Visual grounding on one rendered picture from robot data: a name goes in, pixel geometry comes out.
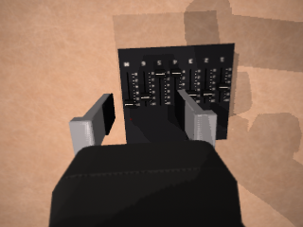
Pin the black lighting desk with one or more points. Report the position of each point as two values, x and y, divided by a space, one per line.
150 75

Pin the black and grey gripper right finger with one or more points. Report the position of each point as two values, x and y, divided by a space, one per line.
197 123

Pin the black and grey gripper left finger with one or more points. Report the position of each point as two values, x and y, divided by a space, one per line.
90 129

